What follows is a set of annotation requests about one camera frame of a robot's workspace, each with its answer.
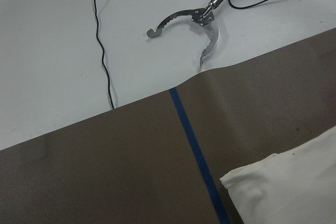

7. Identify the cream long-sleeve cat shirt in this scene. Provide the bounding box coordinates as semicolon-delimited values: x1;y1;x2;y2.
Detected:
220;127;335;223

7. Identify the silver reacher grabber tool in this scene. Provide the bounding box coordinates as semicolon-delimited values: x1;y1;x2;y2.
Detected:
146;0;224;68

